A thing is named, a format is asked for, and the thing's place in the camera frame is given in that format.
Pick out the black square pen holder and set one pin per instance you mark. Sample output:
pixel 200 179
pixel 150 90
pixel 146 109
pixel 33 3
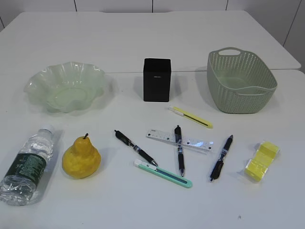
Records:
pixel 156 80

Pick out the black pen middle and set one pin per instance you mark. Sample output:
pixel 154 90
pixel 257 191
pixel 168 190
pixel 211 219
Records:
pixel 178 140

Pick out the blue black pen right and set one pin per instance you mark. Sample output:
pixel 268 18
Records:
pixel 220 162

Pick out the green wavy glass plate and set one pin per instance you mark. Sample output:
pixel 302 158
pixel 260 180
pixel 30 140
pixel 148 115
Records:
pixel 66 87

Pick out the black pen left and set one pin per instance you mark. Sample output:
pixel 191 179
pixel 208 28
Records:
pixel 137 149

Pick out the yellow utility knife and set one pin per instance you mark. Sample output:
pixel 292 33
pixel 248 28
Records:
pixel 190 116

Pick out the clear plastic water bottle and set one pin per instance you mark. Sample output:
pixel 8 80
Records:
pixel 24 174

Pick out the yellow pear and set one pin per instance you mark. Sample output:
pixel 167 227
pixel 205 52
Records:
pixel 81 159

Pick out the clear plastic ruler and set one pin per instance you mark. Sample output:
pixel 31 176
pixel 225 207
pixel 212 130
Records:
pixel 170 138

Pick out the teal utility knife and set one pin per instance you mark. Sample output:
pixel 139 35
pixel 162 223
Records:
pixel 163 173

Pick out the green woven plastic basket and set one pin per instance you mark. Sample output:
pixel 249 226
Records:
pixel 239 83

